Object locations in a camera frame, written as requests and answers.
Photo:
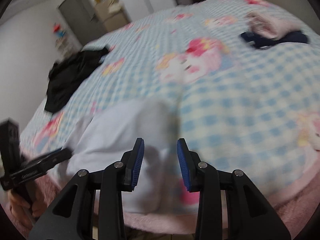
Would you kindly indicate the white shirt with navy collar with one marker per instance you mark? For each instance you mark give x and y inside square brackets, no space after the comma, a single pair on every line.
[120,130]

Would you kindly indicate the black clothes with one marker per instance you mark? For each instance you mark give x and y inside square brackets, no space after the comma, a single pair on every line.
[70,77]

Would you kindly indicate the red and blue plush toy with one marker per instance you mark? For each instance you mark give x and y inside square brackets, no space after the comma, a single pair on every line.
[58,30]

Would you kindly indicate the blue checked printed blanket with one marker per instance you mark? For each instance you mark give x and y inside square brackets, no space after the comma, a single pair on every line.
[237,105]

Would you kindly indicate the white shelf rack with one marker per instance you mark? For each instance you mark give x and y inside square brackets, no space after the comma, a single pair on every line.
[67,45]

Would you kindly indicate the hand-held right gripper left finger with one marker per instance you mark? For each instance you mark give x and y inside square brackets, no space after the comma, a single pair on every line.
[138,166]

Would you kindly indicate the navy folded garment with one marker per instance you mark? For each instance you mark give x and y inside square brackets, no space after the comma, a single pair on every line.
[265,42]

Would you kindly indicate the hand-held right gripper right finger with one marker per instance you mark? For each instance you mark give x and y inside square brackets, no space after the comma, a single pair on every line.
[182,166]

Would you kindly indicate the beige cabinet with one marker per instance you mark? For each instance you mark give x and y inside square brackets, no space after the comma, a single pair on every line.
[112,15]

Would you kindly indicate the person's left hand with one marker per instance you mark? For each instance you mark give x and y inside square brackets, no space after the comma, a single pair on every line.
[20,202]

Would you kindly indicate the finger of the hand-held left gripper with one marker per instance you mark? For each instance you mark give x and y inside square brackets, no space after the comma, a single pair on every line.
[56,157]

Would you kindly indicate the grey door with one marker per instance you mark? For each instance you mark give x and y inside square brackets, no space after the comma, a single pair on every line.
[80,15]

